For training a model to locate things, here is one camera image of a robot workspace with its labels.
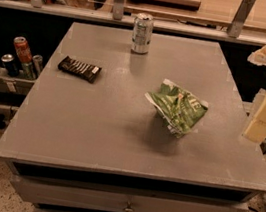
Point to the upper grey drawer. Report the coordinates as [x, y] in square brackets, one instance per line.
[113, 199]

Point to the silver green soda can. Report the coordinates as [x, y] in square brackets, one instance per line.
[142, 33]

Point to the green jalapeno chip bag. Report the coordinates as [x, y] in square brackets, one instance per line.
[178, 107]

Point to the grey drawer cabinet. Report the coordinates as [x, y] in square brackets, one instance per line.
[108, 133]

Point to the silver slim can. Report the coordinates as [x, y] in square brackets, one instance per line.
[38, 63]

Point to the right grey railing post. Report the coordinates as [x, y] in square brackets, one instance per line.
[235, 27]

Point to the red soda can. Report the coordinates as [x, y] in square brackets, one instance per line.
[22, 49]

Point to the dark brown snack bar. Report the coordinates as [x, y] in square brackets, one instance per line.
[83, 70]

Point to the dark blue soda can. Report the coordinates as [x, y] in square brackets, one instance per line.
[10, 65]

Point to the grey side shelf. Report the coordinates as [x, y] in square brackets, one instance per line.
[3, 80]

